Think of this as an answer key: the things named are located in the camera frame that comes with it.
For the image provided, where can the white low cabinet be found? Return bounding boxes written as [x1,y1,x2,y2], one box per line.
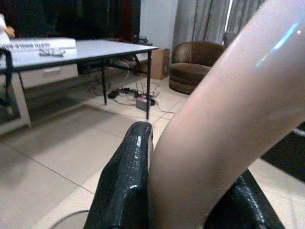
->
[0,63,79,136]

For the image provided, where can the eyeglasses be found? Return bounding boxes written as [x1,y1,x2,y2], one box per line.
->
[38,49,66,57]

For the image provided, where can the black power strip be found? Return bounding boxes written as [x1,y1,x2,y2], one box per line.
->
[107,87,136,99]

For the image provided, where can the long white printed box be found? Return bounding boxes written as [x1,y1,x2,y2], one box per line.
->
[0,37,77,52]

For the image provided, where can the brown velvet armchair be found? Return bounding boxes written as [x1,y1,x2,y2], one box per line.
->
[168,41,226,94]

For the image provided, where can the grey cable on floor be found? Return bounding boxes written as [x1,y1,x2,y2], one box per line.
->
[49,209,90,229]

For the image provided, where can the beige broom handle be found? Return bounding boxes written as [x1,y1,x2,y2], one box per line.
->
[148,0,305,229]

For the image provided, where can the brown cardboard box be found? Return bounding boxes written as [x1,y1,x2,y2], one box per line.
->
[139,48,171,80]

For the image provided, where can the white folding table black legs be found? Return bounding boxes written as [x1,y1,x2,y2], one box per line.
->
[0,39,160,120]

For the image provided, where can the person in white shirt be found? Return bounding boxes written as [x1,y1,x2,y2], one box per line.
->
[0,13,16,48]

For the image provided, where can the grey curtain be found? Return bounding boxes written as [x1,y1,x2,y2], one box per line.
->
[172,0,266,48]

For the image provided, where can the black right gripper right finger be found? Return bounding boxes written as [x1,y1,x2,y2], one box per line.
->
[204,168,286,229]

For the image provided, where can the black wifi router with antennas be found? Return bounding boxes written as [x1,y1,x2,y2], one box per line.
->
[133,81,157,111]

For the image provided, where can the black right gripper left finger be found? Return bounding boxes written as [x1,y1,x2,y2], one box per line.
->
[83,121,154,229]

